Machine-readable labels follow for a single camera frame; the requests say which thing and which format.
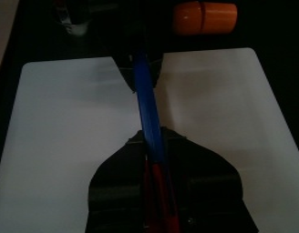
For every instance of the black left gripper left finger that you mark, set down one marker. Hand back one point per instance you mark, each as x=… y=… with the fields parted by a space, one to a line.
x=115 y=188

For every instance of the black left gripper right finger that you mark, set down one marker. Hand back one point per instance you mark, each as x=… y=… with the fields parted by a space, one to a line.
x=212 y=188

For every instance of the white cutting board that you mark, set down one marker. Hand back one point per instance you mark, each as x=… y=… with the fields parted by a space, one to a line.
x=71 y=121

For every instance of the orange toy cylinder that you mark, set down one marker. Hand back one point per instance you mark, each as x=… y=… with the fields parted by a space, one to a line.
x=204 y=18

